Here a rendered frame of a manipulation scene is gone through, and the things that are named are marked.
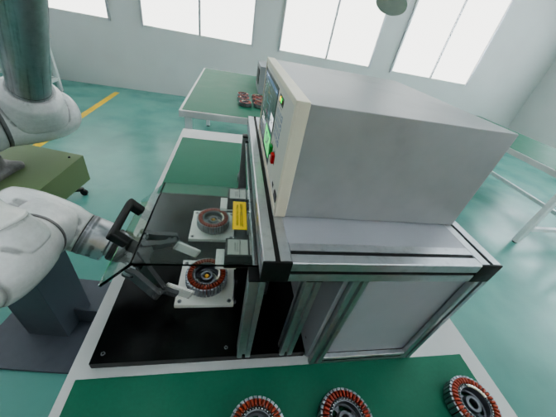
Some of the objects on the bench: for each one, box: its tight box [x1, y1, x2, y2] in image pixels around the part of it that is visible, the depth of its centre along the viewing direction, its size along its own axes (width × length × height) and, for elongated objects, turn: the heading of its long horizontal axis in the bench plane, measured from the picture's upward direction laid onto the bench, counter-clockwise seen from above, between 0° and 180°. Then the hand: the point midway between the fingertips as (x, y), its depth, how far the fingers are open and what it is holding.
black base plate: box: [89, 266, 304, 368], centre depth 83 cm, size 47×64×2 cm
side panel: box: [307, 281, 487, 364], centre depth 57 cm, size 28×3×32 cm, turn 85°
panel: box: [291, 281, 348, 356], centre depth 79 cm, size 1×66×30 cm, turn 175°
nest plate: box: [174, 266, 234, 308], centre depth 73 cm, size 15×15×1 cm
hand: (191, 271), depth 69 cm, fingers open, 13 cm apart
